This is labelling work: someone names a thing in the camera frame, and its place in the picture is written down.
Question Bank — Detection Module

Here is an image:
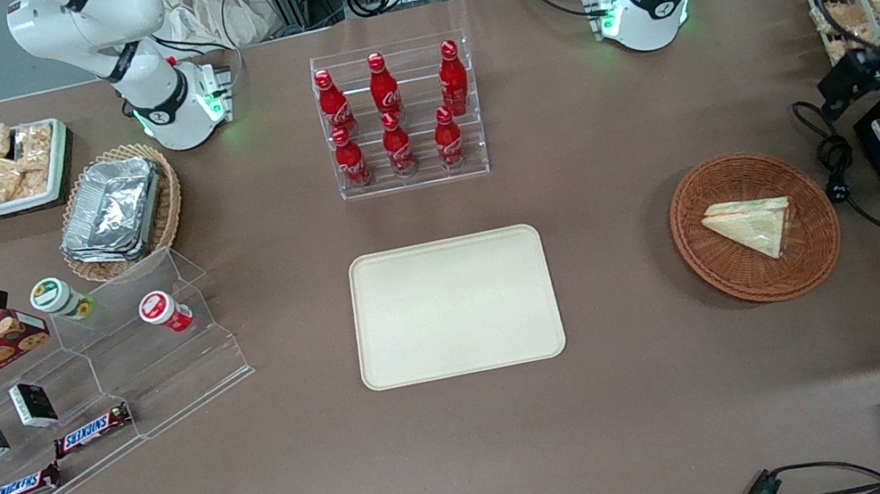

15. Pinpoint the aluminium foil container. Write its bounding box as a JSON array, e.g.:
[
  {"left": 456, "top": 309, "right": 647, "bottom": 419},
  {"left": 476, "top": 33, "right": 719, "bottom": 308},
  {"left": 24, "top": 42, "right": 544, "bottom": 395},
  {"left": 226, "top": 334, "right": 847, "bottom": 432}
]
[
  {"left": 50, "top": 152, "right": 173, "bottom": 259},
  {"left": 62, "top": 231, "right": 153, "bottom": 274}
]

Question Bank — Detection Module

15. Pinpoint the small black white box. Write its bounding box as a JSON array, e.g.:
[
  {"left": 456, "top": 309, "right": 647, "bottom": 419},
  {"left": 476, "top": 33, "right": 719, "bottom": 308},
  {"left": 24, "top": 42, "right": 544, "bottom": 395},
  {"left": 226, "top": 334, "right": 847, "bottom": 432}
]
[{"left": 7, "top": 378, "right": 61, "bottom": 433}]

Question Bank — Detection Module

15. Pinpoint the clear acrylic stepped shelf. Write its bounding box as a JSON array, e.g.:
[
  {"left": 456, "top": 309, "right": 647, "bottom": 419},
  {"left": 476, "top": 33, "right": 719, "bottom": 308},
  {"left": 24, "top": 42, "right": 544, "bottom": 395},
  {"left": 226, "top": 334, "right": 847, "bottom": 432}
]
[{"left": 0, "top": 235, "right": 276, "bottom": 494}]

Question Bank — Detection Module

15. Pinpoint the red lid yogurt cup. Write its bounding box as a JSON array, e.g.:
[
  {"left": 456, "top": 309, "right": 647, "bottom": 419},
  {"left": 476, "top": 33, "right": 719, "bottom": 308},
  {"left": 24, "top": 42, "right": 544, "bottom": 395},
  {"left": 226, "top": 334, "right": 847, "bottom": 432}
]
[{"left": 136, "top": 285, "right": 196, "bottom": 340}]

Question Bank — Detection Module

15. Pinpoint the black right base cable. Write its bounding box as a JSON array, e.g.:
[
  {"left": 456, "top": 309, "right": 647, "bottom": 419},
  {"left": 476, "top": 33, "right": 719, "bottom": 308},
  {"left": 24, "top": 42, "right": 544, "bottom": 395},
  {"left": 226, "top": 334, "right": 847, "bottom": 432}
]
[{"left": 149, "top": 19, "right": 251, "bottom": 107}]

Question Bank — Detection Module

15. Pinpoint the beige cloth bag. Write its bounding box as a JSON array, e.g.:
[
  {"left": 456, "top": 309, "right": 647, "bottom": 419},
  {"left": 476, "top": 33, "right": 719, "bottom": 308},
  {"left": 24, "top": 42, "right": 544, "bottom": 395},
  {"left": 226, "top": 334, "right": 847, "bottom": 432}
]
[{"left": 154, "top": 0, "right": 288, "bottom": 61}]

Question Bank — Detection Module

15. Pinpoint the green lid yogurt cup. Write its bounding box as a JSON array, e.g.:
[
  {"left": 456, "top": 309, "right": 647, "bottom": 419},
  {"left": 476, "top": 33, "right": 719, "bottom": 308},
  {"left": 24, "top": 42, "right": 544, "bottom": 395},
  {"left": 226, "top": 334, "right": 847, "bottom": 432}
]
[{"left": 27, "top": 271, "right": 97, "bottom": 328}]

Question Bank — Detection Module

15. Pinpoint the black power cable with plug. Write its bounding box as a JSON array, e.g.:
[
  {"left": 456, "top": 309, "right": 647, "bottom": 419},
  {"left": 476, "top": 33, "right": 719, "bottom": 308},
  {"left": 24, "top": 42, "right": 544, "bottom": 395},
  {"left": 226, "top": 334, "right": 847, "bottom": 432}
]
[{"left": 791, "top": 86, "right": 880, "bottom": 259}]

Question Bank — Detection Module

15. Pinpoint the round brown wicker basket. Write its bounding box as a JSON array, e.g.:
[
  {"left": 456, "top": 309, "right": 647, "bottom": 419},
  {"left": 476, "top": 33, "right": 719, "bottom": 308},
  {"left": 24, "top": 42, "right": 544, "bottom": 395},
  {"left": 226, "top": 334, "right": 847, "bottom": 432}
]
[{"left": 660, "top": 137, "right": 852, "bottom": 319}]

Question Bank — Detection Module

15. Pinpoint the red cola bottle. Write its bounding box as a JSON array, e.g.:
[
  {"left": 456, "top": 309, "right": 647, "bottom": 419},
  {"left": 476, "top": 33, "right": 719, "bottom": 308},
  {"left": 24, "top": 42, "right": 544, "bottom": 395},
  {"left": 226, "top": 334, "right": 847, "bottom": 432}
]
[
  {"left": 312, "top": 65, "right": 361, "bottom": 141},
  {"left": 378, "top": 109, "right": 421, "bottom": 180},
  {"left": 329, "top": 123, "right": 375, "bottom": 191},
  {"left": 365, "top": 50, "right": 406, "bottom": 123},
  {"left": 429, "top": 103, "right": 469, "bottom": 172},
  {"left": 432, "top": 38, "right": 474, "bottom": 118}
]

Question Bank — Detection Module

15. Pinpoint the beige plastic tray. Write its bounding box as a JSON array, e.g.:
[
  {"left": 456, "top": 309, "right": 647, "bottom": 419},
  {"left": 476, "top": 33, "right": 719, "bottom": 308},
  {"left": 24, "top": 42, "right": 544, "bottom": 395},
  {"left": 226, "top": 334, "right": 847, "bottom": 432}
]
[{"left": 341, "top": 219, "right": 571, "bottom": 394}]

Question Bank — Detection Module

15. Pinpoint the clear acrylic bottle rack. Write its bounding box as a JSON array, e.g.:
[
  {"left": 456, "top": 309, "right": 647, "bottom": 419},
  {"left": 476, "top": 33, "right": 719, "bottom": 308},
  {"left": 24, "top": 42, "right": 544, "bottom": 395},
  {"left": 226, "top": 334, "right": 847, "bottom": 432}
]
[{"left": 307, "top": 29, "right": 493, "bottom": 204}]

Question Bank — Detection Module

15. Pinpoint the oval tan wicker basket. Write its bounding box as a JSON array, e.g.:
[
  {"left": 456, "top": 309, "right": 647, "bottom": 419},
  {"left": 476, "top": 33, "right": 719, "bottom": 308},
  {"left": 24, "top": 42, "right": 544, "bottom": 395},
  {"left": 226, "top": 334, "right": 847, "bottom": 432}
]
[{"left": 45, "top": 136, "right": 195, "bottom": 290}]

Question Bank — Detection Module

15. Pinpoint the triangle sandwich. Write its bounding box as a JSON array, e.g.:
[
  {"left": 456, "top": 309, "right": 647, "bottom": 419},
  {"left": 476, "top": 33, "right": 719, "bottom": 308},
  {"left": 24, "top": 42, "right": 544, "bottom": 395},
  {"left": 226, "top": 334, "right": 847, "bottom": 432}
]
[{"left": 698, "top": 191, "right": 802, "bottom": 273}]

